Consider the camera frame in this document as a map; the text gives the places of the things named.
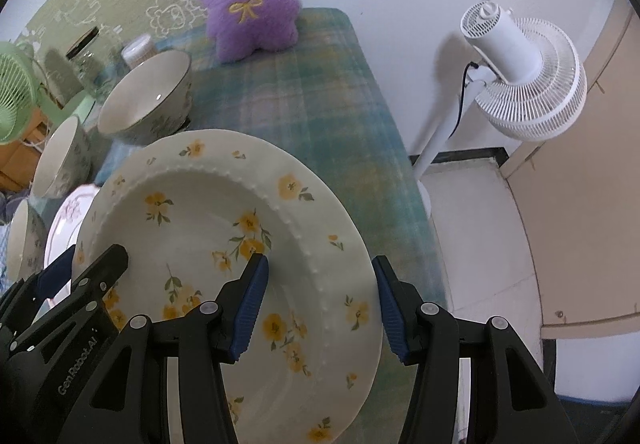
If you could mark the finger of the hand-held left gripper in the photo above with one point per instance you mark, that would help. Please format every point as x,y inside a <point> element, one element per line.
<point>100,274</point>
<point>57,271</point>

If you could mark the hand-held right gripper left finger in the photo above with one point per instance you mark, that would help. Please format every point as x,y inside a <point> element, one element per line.
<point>250,309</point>

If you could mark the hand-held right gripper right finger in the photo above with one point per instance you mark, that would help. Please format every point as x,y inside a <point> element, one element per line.
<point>392,314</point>

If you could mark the cream floral bowl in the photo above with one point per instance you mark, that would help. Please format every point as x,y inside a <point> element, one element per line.
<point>135,108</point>
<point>57,158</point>
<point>22,239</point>

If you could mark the pink floral plate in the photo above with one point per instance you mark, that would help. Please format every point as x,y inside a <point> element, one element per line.
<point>67,219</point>

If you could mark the yellow floral plate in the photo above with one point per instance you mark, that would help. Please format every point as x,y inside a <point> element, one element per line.
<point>200,204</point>

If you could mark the green desk fan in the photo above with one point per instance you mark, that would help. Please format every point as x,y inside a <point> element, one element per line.
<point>12,88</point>

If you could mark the plaid tablecloth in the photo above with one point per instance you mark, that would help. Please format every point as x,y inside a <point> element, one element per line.
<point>300,113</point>

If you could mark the beige door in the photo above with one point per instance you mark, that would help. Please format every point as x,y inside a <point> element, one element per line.
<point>590,204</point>

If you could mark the cotton swab container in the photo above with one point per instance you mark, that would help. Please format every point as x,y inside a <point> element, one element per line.
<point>137,48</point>

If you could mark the glass jar with dark lid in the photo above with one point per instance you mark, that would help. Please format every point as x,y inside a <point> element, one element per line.
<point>82,42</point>

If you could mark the white standing fan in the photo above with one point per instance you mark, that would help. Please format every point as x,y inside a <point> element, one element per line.
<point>505,53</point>

